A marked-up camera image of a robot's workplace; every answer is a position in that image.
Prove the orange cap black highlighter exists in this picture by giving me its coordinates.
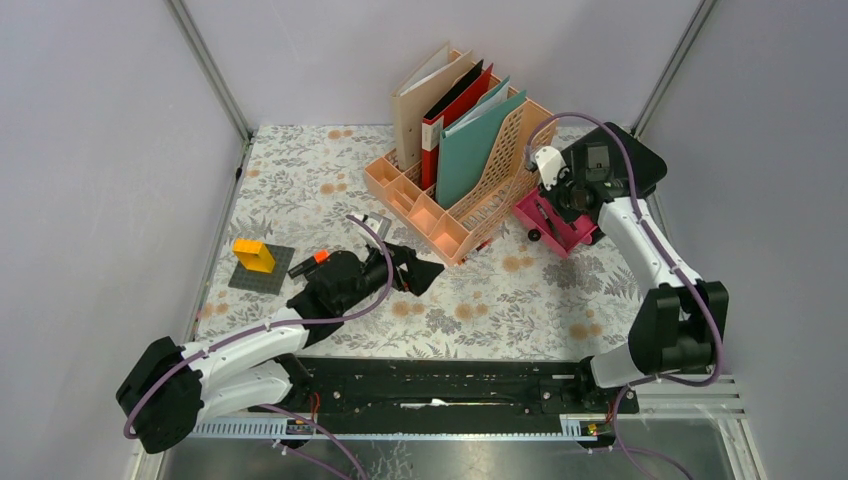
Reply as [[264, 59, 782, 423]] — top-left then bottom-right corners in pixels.
[[287, 250, 330, 279]]

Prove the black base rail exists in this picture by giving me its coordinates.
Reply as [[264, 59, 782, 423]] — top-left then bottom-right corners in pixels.
[[271, 354, 640, 424]]

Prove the grey slotted cable duct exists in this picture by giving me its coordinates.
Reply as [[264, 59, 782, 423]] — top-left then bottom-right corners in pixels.
[[189, 410, 603, 443]]

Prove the red file folder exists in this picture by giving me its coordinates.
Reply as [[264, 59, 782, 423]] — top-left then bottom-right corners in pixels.
[[419, 61, 496, 192]]

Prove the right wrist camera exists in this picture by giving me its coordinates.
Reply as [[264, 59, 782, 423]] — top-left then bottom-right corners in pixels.
[[529, 146, 567, 191]]

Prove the left aluminium frame post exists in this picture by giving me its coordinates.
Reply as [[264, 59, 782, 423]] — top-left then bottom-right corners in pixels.
[[164, 0, 253, 143]]

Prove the magenta gel pen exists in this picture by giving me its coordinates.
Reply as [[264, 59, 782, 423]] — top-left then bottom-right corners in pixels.
[[535, 201, 563, 244]]

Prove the teal file folder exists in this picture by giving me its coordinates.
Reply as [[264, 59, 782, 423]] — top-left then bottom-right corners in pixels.
[[435, 76, 526, 210]]

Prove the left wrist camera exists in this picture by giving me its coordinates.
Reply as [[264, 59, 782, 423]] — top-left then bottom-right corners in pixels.
[[353, 213, 391, 240]]

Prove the black pink drawer unit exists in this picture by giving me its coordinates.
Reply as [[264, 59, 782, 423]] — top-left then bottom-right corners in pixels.
[[561, 122, 667, 215]]

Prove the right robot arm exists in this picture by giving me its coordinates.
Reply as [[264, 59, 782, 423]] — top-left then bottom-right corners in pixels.
[[527, 131, 729, 412]]

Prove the floral tablecloth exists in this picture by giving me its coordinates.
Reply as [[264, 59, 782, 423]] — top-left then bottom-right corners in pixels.
[[194, 125, 641, 361]]

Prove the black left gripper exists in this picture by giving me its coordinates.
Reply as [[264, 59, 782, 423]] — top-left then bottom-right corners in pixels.
[[337, 238, 443, 313]]

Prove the peach plastic file organizer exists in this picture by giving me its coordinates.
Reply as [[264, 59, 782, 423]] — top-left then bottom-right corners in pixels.
[[364, 59, 556, 265]]

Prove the beige file binder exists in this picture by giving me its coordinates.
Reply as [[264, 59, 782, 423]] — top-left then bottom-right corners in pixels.
[[390, 42, 475, 172]]

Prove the yellow building block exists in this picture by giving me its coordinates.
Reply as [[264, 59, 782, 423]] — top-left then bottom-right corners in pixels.
[[232, 238, 276, 274]]

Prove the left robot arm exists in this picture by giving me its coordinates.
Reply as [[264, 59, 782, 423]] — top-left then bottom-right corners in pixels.
[[116, 243, 445, 454]]

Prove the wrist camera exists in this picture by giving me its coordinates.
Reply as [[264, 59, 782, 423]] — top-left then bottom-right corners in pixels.
[[353, 213, 391, 240], [529, 146, 567, 191]]

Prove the aluminium frame post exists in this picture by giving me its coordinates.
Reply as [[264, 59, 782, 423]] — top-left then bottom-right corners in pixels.
[[631, 0, 720, 138], [164, 0, 253, 143]]

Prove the right aluminium frame post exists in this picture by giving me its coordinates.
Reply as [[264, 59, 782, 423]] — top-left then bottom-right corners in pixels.
[[631, 0, 720, 138]]

